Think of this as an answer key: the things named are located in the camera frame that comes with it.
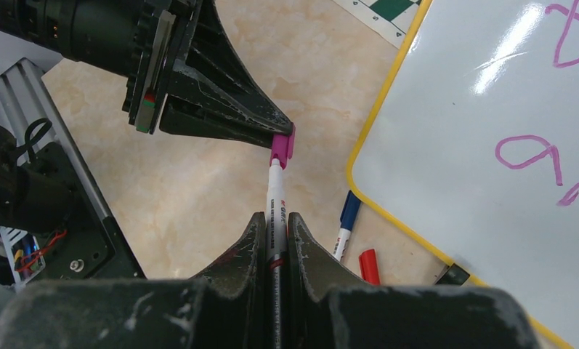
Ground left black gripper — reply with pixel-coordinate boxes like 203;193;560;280
122;1;293;148

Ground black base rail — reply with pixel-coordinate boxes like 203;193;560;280
0;58;144;292

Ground purple whiteboard marker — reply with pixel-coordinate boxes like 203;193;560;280
266;159;287;348

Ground red whiteboard marker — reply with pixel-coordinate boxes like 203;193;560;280
358;249;381;285

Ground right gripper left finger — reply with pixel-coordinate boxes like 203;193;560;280
190;212;266;348

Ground blue whiteboard marker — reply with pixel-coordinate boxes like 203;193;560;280
333;190;362;262

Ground purple marker cap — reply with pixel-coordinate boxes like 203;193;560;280
270;125;296;169

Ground whiteboard wire stand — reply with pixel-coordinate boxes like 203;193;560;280
434;263;471;286

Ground green white chessboard mat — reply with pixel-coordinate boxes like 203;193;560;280
333;0;421;49

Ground yellow framed whiteboard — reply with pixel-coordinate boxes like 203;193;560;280
347;1;579;348

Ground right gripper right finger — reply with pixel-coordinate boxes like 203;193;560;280
288;212;371;348

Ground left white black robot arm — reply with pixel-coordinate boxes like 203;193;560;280
0;0;294;148

